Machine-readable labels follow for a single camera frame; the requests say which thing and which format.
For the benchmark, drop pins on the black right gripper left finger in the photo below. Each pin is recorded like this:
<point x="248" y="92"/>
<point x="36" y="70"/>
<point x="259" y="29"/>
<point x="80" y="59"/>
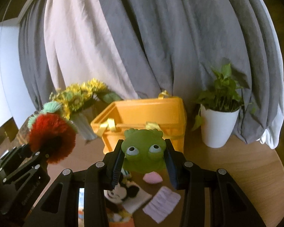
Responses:
<point x="59" y="205"/>

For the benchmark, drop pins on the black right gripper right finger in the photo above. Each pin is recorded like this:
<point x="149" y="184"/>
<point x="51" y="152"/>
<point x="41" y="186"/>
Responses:
<point x="216" y="190"/>

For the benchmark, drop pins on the red fluffy pompom toy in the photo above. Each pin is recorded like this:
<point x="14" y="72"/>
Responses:
<point x="52" y="134"/>

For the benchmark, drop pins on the pink round puff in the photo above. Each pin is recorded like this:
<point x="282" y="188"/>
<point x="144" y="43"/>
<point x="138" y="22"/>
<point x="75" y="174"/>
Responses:
<point x="152" y="178"/>

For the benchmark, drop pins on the green frog plush toy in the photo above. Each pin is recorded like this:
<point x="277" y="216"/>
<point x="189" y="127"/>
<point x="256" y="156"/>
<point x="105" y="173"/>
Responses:
<point x="144" y="150"/>

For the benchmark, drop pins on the mouse plush toy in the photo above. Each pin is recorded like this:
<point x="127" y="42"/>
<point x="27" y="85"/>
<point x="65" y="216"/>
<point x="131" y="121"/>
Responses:
<point x="126" y="194"/>

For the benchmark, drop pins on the lilac folded cloth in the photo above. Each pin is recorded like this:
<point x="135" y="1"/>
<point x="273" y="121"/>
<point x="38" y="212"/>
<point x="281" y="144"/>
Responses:
<point x="162" y="204"/>

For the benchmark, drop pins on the white plant pot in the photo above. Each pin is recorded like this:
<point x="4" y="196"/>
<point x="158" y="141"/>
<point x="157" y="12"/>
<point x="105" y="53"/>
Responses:
<point x="217" y="127"/>

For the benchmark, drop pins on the grey ribbed vase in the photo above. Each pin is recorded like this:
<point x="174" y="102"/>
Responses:
<point x="82" y="122"/>

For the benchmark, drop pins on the sunflower bouquet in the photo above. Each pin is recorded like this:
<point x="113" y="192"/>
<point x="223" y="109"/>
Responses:
<point x="74" y="99"/>

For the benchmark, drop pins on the orange plastic crate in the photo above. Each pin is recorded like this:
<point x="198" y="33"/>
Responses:
<point x="165" y="113"/>

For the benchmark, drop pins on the green leafy plant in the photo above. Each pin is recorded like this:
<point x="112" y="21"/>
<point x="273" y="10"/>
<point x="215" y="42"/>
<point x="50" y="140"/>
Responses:
<point x="223" y="95"/>

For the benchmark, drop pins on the pale pink curtain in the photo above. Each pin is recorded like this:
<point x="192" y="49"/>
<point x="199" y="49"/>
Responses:
<point x="79" y="46"/>

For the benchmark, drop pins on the grey curtain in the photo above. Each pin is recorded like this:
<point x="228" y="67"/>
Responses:
<point x="171" y="45"/>

